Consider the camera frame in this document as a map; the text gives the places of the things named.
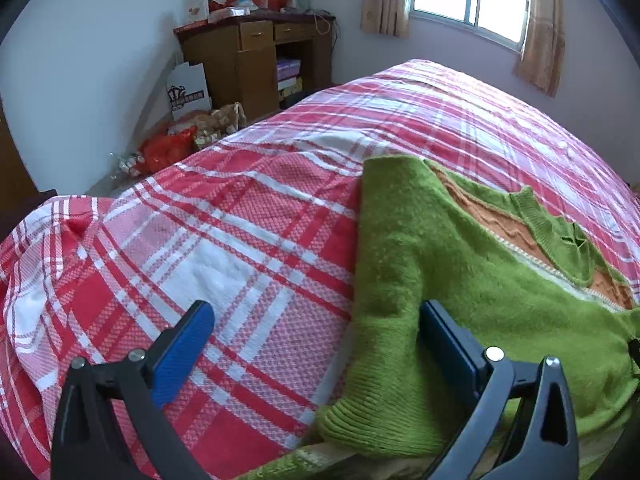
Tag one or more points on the brown wooden desk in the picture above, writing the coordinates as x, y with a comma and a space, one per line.
255, 70

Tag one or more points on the white picture box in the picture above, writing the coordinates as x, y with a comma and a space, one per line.
195, 7

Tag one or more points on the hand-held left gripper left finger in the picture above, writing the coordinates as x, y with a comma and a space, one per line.
184, 355

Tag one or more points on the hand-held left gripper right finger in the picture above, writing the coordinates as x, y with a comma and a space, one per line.
449, 344

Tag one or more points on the green knit sweater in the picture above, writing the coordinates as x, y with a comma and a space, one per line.
425, 240

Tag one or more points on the beige plastic bag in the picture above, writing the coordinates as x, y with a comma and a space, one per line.
220, 122

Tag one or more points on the red plaid bed sheet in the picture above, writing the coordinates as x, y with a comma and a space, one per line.
225, 240

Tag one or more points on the stack of purple boxes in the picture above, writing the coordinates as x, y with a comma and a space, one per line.
289, 77

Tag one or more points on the red plastic bag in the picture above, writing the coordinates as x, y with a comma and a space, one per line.
165, 150

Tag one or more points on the red and white packets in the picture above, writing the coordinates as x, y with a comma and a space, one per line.
232, 6

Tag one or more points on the brown wooden door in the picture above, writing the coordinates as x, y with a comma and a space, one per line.
15, 160

